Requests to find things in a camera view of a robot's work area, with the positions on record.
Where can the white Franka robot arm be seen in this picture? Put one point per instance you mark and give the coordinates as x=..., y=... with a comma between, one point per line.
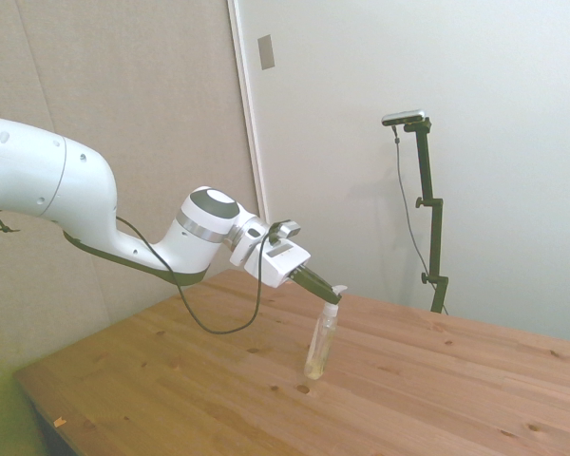
x=28, y=166

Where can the white door frame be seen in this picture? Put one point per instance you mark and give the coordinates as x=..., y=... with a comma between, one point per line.
x=253, y=142

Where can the small orange scrap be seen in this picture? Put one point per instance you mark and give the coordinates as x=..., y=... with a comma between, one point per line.
x=60, y=421

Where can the grey camera on stand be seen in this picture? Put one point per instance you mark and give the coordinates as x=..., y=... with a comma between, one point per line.
x=404, y=117

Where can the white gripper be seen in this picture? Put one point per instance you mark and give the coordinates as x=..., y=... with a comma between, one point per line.
x=278, y=263

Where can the clear sanitizer bottle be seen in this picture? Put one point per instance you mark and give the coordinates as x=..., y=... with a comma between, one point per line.
x=320, y=342

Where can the grey wall plate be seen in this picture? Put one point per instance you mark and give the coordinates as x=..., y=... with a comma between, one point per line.
x=266, y=52

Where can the yellow-green soft object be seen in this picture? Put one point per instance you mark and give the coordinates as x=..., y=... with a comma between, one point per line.
x=5, y=418

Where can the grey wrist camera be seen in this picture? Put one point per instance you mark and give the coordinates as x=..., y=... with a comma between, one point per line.
x=290, y=228

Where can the black camera stand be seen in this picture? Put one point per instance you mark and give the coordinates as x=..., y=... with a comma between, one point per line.
x=436, y=237

